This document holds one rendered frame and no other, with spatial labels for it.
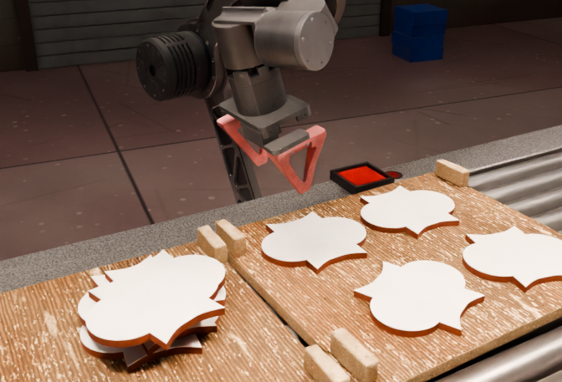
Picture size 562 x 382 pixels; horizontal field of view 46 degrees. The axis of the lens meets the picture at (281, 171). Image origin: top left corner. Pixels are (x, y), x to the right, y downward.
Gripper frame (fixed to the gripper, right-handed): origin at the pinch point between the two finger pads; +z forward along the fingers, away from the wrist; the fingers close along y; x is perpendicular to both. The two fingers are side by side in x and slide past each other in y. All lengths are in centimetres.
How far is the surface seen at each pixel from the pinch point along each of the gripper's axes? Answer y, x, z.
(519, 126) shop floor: -179, 240, 170
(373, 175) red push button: -14.2, 22.2, 18.7
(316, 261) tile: 4.4, -0.6, 11.2
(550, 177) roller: 0, 47, 27
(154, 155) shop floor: -252, 45, 116
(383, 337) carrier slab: 19.0, -2.4, 12.0
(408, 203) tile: -1.4, 18.7, 16.3
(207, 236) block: -5.4, -9.7, 6.8
